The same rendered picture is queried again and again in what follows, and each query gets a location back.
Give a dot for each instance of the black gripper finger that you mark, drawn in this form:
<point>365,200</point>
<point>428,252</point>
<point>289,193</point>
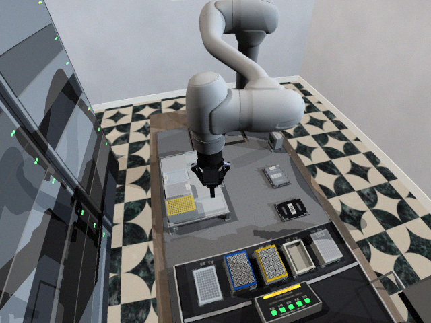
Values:
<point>225,168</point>
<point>195,168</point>

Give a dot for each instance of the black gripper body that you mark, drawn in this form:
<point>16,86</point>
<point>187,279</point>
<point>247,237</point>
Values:
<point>210,160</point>

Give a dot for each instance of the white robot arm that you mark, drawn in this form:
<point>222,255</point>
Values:
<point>264,105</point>

